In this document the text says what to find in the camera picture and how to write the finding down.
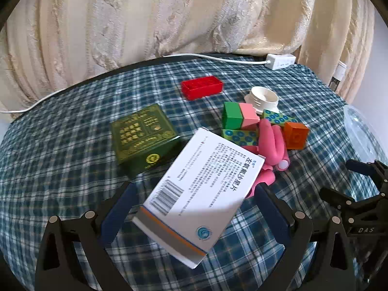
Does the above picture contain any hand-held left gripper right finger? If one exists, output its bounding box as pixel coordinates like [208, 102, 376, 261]
[255, 184, 355, 291]

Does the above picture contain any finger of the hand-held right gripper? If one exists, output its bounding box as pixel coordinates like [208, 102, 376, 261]
[320, 187, 357, 212]
[346, 159, 388, 188]

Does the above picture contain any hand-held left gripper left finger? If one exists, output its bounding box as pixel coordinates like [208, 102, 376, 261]
[35, 182, 139, 291]

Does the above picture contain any clear plastic bowl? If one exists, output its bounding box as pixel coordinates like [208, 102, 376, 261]
[343, 105, 388, 164]

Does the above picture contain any orange toy block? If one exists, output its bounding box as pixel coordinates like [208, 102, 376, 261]
[283, 122, 310, 150]

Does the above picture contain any white medicine box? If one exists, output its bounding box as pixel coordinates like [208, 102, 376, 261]
[132, 127, 266, 270]

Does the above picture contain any dark green box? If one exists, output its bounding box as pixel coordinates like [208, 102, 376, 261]
[110, 104, 182, 177]

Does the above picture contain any green blue-dotted block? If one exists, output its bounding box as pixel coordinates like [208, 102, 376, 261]
[222, 129, 259, 147]
[262, 109, 298, 126]

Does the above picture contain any green and pink block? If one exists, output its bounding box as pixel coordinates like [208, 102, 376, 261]
[222, 101, 260, 131]

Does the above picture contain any white plastic cap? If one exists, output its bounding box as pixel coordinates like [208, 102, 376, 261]
[244, 86, 279, 114]

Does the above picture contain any red toy block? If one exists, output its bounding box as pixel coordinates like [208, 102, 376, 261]
[181, 77, 224, 100]

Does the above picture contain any blue plaid tablecloth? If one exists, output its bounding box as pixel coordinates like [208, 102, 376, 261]
[0, 55, 388, 291]

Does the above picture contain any white power strip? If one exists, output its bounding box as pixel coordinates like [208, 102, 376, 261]
[266, 54, 296, 71]

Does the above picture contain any cream patterned curtain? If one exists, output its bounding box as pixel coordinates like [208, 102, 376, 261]
[0, 0, 376, 122]

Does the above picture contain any white power cable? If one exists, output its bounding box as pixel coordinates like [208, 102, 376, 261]
[0, 53, 270, 114]

